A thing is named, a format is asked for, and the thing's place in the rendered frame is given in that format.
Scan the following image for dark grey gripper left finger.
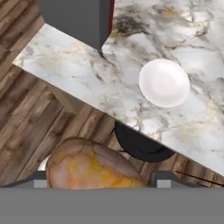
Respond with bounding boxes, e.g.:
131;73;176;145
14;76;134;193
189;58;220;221
2;171;48;189

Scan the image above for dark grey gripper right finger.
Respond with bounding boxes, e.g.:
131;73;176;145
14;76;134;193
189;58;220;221
149;170;202;189

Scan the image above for dark grey fridge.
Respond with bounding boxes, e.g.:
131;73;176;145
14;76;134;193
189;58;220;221
36;0;116;51

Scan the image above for beige counter cabinet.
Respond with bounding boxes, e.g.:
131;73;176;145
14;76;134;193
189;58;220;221
47;84;86;114

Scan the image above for white round plate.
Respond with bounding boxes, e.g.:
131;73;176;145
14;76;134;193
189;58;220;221
138;58;192;109

